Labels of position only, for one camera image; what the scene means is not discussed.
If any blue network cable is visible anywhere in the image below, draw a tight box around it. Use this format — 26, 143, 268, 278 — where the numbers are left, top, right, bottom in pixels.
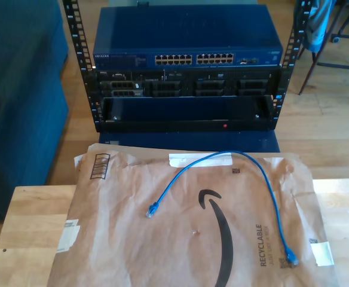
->
145, 150, 300, 267

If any black rack shelf tray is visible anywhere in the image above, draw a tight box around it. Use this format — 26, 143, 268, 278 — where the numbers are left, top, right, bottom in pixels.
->
98, 94, 278, 134

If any black rack server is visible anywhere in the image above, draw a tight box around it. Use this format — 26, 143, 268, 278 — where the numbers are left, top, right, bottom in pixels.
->
95, 68, 283, 98

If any brown paper mailer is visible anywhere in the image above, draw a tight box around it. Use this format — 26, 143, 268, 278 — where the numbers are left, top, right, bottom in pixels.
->
47, 142, 339, 287

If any blue sofa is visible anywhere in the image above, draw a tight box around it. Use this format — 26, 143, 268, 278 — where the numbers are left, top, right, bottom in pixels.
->
0, 0, 71, 224

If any grey blue jacket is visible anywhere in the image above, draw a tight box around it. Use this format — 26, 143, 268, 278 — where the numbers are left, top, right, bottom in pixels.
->
293, 0, 336, 53

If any dark metal bar stool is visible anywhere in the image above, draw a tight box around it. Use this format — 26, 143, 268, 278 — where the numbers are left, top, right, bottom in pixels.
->
296, 0, 349, 104

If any office chair base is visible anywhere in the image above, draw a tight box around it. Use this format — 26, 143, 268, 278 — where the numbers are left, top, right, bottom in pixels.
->
329, 0, 349, 44

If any blue rack base plate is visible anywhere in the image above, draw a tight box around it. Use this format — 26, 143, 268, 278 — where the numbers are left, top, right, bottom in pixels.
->
99, 130, 281, 153

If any black rack frame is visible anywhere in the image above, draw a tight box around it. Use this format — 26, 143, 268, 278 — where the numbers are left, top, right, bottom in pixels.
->
61, 0, 313, 134

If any blue network switch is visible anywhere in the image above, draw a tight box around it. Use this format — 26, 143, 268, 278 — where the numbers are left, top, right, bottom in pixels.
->
92, 4, 284, 69

